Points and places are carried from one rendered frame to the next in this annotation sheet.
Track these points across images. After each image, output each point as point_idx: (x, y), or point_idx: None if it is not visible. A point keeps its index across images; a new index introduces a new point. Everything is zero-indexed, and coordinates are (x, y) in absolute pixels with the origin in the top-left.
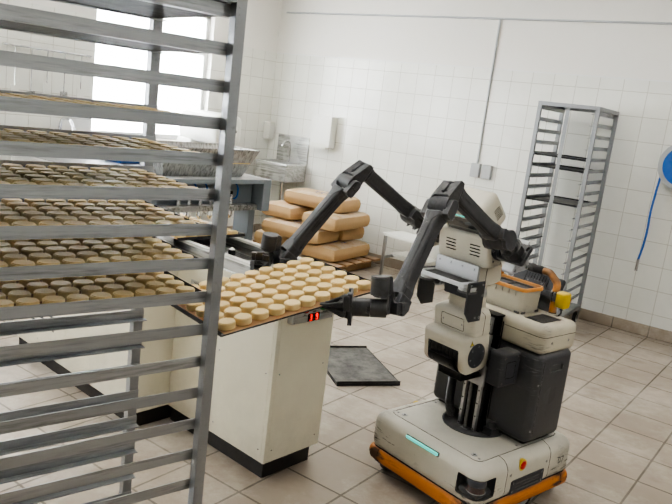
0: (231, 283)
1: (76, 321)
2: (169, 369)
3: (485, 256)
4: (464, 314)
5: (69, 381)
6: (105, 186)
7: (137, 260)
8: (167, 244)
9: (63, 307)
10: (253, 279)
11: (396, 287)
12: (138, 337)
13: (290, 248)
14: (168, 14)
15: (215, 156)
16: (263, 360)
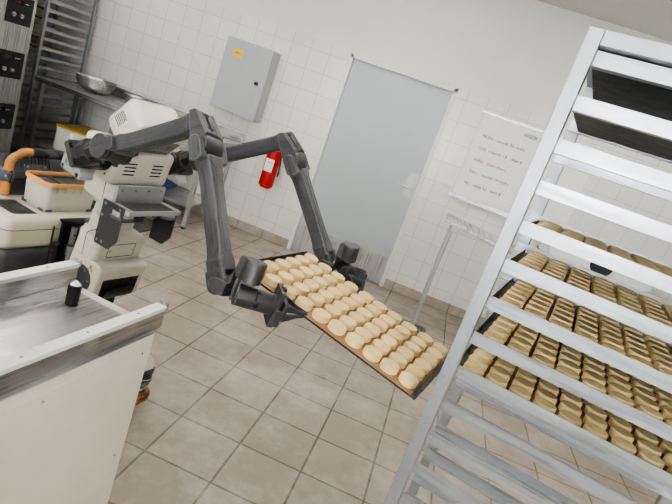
0: (363, 332)
1: (499, 478)
2: (491, 399)
3: (166, 175)
4: (169, 238)
5: (578, 442)
6: (630, 286)
7: None
8: (501, 317)
9: None
10: (343, 315)
11: (329, 247)
12: None
13: (235, 265)
14: (614, 89)
15: (542, 219)
16: (112, 443)
